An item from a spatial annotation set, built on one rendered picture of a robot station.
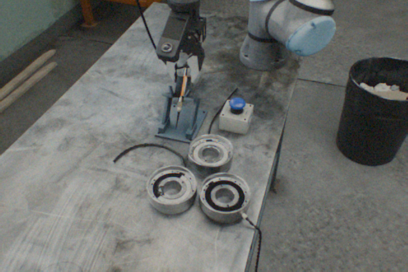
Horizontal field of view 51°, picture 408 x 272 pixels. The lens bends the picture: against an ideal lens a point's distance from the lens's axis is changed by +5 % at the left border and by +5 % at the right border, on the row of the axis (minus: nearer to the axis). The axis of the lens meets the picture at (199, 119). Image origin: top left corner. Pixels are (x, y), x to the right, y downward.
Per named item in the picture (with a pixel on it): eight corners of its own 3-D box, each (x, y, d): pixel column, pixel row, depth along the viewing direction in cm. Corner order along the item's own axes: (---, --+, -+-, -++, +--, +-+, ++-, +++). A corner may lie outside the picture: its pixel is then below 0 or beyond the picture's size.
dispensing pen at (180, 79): (167, 128, 100) (178, 60, 98) (173, 127, 104) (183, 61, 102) (176, 130, 99) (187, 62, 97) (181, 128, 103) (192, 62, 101)
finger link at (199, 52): (207, 68, 96) (201, 34, 91) (205, 71, 95) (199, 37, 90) (189, 67, 98) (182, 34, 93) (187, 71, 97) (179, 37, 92)
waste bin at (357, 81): (403, 179, 197) (440, 107, 169) (326, 161, 206) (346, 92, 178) (401, 132, 222) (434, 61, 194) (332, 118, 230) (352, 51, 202)
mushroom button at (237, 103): (241, 123, 102) (243, 107, 99) (226, 119, 103) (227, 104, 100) (245, 113, 105) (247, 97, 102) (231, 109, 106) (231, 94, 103)
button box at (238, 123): (246, 135, 102) (247, 120, 99) (218, 129, 104) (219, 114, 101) (253, 115, 108) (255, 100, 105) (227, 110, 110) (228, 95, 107)
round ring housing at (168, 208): (182, 225, 83) (182, 212, 80) (138, 205, 86) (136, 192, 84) (205, 188, 90) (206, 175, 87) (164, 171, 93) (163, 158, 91)
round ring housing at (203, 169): (236, 178, 92) (236, 165, 89) (189, 180, 91) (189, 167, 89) (229, 144, 100) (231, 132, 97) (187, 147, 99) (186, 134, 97)
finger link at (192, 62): (210, 75, 103) (204, 42, 97) (203, 88, 99) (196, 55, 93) (199, 75, 104) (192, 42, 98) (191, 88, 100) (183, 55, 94)
